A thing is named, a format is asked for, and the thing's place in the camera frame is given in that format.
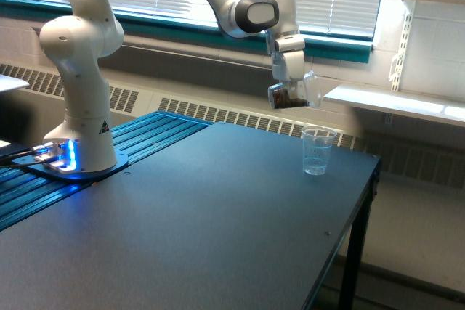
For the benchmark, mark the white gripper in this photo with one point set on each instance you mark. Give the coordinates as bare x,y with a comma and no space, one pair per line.
288,61

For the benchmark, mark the clear cup with brown beans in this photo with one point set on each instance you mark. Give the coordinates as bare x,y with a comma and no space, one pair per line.
303,92

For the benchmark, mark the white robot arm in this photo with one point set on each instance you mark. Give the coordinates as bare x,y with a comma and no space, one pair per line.
76,42

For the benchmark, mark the clear plastic cup on table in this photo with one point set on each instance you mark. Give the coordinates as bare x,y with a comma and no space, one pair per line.
317,143

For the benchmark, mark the black table leg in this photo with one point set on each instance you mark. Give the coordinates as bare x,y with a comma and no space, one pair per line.
356,243

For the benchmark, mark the baseboard radiator vent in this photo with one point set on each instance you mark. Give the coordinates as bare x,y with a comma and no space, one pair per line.
399,157

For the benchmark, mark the white object at left edge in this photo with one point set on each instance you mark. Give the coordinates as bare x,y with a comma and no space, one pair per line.
8,83

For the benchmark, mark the white lower wall shelf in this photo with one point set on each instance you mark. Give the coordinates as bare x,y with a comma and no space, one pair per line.
398,103

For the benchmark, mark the white shelf rail bracket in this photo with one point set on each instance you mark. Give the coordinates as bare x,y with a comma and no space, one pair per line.
398,61

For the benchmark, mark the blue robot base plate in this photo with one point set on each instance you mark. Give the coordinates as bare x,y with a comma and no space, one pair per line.
55,169

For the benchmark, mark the blue aluminium rail bed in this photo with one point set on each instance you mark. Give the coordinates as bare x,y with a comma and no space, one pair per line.
91,148

